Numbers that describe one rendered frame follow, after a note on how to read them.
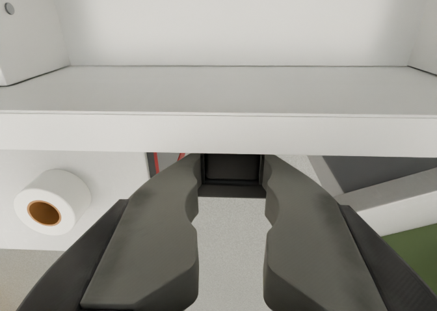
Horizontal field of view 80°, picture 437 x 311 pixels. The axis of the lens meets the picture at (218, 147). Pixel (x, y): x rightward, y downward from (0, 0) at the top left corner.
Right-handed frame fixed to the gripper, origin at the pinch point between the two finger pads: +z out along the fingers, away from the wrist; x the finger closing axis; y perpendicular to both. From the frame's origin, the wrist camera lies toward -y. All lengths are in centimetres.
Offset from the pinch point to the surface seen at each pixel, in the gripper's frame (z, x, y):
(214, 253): 90, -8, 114
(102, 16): 7.1, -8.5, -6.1
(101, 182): 14.6, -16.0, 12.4
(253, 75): 4.4, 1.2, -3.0
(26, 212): 10.6, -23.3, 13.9
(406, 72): 5.3, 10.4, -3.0
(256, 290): 90, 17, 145
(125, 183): 14.6, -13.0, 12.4
